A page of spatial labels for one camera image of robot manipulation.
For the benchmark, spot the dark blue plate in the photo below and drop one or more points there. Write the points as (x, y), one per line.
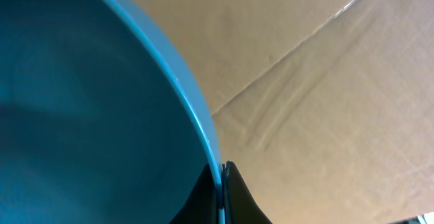
(101, 119)

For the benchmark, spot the cardboard box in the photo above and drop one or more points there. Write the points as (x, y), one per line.
(325, 106)

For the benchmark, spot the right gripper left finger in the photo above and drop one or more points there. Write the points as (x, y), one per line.
(201, 206)

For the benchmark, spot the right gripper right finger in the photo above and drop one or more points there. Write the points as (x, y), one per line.
(239, 205)

